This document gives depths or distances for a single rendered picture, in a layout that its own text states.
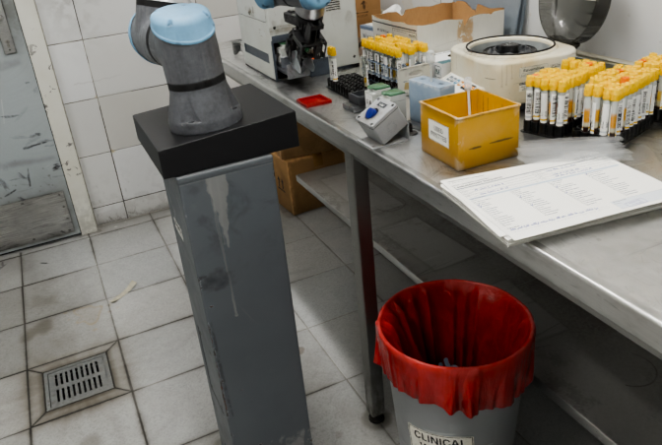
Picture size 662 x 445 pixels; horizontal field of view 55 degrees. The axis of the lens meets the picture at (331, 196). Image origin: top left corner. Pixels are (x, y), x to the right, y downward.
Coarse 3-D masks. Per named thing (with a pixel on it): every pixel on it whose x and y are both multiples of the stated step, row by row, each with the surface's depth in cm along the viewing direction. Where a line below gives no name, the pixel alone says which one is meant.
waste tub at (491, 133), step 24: (456, 96) 123; (480, 96) 124; (432, 120) 118; (456, 120) 110; (480, 120) 112; (504, 120) 114; (432, 144) 120; (456, 144) 112; (480, 144) 114; (504, 144) 116; (456, 168) 114
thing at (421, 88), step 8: (416, 80) 134; (424, 80) 134; (432, 80) 133; (440, 80) 132; (416, 88) 134; (424, 88) 132; (432, 88) 129; (440, 88) 128; (448, 88) 129; (416, 96) 135; (424, 96) 133; (432, 96) 130; (416, 104) 136; (416, 112) 137; (408, 120) 139; (416, 120) 138; (416, 128) 136
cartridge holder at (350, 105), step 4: (356, 92) 154; (360, 92) 154; (352, 96) 152; (356, 96) 150; (360, 96) 149; (364, 96) 150; (352, 100) 152; (356, 100) 151; (360, 100) 150; (364, 100) 150; (344, 104) 153; (348, 104) 152; (352, 104) 152; (356, 104) 151; (360, 104) 150; (364, 104) 151; (344, 108) 154; (348, 108) 152; (352, 108) 150; (356, 108) 150; (360, 108) 150; (364, 108) 151; (356, 112) 150
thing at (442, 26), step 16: (384, 16) 184; (400, 16) 187; (416, 16) 188; (432, 16) 191; (448, 16) 193; (464, 16) 189; (480, 16) 170; (496, 16) 172; (384, 32) 178; (400, 32) 170; (416, 32) 164; (432, 32) 165; (448, 32) 168; (464, 32) 170; (480, 32) 172; (496, 32) 174; (432, 48) 167; (448, 48) 169
